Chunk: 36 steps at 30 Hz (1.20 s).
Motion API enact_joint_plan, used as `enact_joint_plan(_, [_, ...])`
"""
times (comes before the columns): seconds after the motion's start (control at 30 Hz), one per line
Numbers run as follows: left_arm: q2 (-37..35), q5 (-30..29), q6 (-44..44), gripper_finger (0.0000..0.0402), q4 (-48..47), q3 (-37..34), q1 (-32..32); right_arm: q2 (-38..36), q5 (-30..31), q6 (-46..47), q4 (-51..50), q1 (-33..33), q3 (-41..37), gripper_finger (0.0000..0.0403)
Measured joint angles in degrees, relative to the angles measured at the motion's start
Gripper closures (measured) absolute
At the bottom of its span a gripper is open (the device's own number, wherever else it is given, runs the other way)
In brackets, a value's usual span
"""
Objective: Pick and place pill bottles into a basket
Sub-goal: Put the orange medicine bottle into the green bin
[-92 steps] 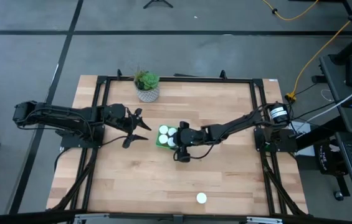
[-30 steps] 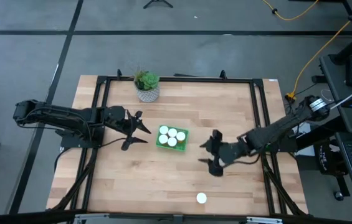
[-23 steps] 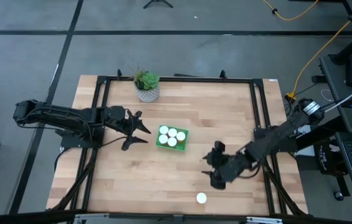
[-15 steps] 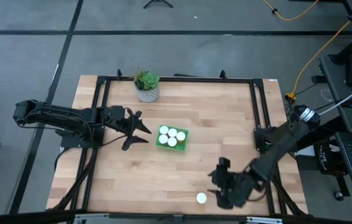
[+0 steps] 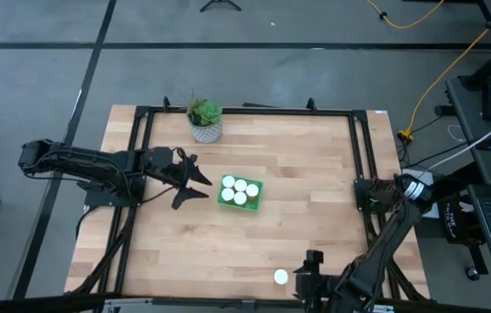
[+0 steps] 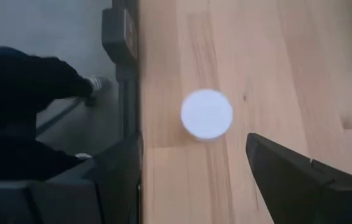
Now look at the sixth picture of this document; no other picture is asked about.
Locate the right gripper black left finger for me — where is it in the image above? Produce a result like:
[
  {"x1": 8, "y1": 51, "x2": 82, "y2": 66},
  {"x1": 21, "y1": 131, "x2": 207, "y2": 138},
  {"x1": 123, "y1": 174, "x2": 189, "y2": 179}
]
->
[{"x1": 0, "y1": 136, "x2": 143, "y2": 224}]

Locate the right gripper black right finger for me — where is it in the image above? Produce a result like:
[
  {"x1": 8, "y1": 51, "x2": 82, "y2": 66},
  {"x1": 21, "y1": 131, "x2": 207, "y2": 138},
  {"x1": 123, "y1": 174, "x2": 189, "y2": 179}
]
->
[{"x1": 245, "y1": 133, "x2": 352, "y2": 224}]

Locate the amber pill bottle white cap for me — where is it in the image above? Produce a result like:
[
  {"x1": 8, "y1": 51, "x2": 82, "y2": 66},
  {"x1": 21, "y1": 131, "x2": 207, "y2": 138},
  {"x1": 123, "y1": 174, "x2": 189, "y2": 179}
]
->
[{"x1": 180, "y1": 88, "x2": 234, "y2": 142}]

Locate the person's shoe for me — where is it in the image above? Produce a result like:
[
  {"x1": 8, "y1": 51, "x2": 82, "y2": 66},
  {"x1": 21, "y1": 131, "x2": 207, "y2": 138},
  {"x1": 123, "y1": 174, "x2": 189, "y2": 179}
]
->
[{"x1": 74, "y1": 152, "x2": 94, "y2": 161}]

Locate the grey chair base leg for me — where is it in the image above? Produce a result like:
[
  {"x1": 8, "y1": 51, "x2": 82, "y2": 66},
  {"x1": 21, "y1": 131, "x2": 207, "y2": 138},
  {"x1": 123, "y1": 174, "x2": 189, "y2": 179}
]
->
[{"x1": 35, "y1": 98, "x2": 85, "y2": 136}]

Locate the person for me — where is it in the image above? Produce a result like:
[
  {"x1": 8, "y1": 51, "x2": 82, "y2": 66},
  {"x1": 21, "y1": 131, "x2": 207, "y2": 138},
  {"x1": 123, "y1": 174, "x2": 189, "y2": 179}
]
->
[{"x1": 0, "y1": 45, "x2": 95, "y2": 182}]

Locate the black table frame post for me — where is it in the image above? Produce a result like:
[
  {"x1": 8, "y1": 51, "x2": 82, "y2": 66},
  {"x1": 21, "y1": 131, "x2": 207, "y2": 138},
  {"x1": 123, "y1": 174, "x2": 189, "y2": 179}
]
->
[{"x1": 102, "y1": 0, "x2": 140, "y2": 144}]

